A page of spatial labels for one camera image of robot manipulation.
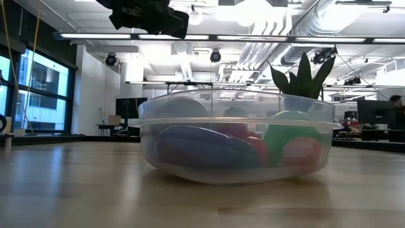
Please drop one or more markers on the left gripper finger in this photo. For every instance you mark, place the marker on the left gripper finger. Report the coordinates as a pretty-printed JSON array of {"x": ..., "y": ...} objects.
[
  {"x": 174, "y": 18},
  {"x": 172, "y": 31}
]

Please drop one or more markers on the purple toy eggplant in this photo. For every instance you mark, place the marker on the purple toy eggplant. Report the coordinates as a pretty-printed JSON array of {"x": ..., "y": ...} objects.
[{"x": 202, "y": 149}]

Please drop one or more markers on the glossy green toy pepper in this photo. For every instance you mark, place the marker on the glossy green toy pepper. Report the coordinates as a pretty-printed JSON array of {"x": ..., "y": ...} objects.
[{"x": 275, "y": 139}]

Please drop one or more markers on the clear plastic tupperware container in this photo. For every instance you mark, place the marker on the clear plastic tupperware container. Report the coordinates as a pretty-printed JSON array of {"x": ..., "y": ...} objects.
[{"x": 237, "y": 177}]

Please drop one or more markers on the pink toy fruit piece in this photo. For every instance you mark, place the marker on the pink toy fruit piece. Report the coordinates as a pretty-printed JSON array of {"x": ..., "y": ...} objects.
[{"x": 302, "y": 152}]

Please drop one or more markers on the long overhead light bar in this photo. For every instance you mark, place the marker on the long overhead light bar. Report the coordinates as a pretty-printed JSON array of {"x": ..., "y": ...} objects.
[{"x": 95, "y": 35}]

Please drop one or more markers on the black ceiling spotlight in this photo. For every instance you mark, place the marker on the black ceiling spotlight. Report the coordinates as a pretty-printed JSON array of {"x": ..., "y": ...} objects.
[
  {"x": 215, "y": 56},
  {"x": 110, "y": 59}
]

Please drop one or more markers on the black framed high table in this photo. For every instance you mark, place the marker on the black framed high table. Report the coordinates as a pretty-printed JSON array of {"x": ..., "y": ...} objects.
[{"x": 190, "y": 83}]

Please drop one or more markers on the black computer monitor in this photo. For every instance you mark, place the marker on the black computer monitor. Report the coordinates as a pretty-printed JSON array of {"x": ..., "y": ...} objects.
[
  {"x": 375, "y": 111},
  {"x": 128, "y": 107}
]

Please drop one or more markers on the brown cardboard box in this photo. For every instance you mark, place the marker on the brown cardboard box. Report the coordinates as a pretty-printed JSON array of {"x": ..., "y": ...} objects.
[{"x": 114, "y": 119}]

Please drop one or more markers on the large office window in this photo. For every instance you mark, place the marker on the large office window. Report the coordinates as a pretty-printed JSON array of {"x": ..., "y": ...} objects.
[{"x": 41, "y": 95}]

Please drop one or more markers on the green snake plant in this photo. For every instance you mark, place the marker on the green snake plant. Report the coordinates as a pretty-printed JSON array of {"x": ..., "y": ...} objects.
[{"x": 302, "y": 76}]

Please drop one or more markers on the black track light cluster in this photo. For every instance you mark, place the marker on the black track light cluster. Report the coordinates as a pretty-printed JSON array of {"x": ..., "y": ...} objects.
[{"x": 322, "y": 55}]

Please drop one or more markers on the small white bottle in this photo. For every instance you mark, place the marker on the small white bottle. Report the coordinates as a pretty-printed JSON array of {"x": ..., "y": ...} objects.
[{"x": 8, "y": 142}]

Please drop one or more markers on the dark office desk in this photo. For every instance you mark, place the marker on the dark office desk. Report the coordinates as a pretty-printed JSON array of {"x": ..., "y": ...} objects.
[{"x": 379, "y": 134}]

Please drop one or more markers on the person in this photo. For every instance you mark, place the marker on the person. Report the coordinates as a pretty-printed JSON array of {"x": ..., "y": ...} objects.
[{"x": 397, "y": 100}]

